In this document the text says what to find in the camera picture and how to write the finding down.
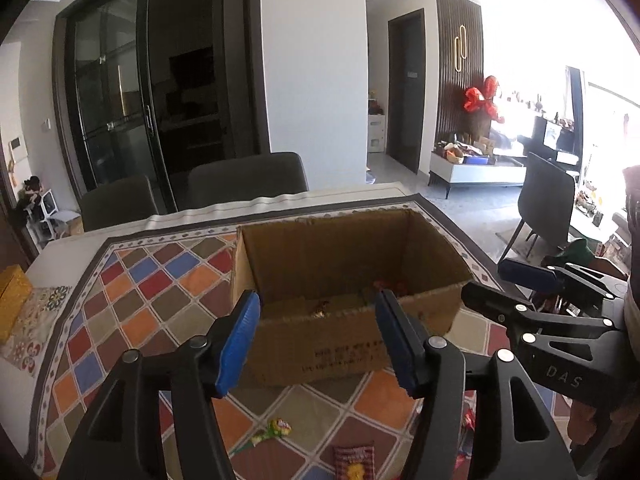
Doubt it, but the patterned tile placemat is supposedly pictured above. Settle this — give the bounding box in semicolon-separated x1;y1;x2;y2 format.
0;285;75;378

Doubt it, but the black piano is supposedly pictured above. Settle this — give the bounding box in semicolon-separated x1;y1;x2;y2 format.
532;115;581;161

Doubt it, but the white low cabinet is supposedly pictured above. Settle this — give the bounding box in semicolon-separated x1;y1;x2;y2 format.
429;150;528;200

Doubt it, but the small white rack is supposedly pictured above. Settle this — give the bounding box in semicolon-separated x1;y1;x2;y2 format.
25;187;66;241

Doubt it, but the red and gold snack packet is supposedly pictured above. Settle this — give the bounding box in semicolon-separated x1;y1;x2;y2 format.
461;404;477;457

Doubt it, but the dark plush toy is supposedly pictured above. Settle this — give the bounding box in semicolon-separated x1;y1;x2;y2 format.
17;175;43;211

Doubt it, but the green cloth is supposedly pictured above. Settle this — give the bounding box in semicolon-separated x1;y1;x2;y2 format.
565;239;597;266

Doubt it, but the dark interior door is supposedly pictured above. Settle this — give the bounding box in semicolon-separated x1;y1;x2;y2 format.
387;7;427;176

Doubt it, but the person's right hand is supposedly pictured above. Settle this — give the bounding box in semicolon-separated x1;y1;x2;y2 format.
567;399;613;448

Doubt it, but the small white hallway cabinet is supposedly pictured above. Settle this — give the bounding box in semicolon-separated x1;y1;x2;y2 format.
367;112;387;153

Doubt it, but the dark side chair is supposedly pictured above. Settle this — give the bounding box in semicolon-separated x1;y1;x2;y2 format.
505;152;576;261

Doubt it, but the red checkered snack packet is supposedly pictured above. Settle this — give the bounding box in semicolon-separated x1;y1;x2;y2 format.
332;444;376;480

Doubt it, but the brown cardboard box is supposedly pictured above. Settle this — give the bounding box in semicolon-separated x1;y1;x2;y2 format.
231;208;475;388

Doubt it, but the dark slatted wall panel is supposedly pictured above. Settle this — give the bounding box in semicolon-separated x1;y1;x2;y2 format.
434;0;485;146

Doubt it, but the black framed glass sliding door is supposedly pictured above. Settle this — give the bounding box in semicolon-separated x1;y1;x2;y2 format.
52;0;271;196

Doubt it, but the gold wall ornament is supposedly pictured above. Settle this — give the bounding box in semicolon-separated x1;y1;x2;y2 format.
453;26;468;72

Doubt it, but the red balloon decoration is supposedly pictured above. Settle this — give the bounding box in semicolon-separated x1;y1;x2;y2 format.
462;75;503;121

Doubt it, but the gold tissue box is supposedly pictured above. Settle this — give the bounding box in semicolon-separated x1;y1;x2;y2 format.
0;266;33;342

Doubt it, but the shiny green wrapped lollipop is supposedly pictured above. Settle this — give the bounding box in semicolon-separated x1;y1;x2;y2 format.
230;417;292;456

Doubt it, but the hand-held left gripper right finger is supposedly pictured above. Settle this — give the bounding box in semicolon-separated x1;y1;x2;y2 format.
374;289;581;480

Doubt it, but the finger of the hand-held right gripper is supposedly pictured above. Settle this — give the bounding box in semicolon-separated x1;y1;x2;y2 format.
497;258;628;311
460;282;623;348

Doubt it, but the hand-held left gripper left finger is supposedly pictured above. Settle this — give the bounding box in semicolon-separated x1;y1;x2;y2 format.
57;290;262;480

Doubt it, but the grey dining chair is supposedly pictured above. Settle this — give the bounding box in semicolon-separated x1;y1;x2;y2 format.
80;175;160;233
187;151;309;209

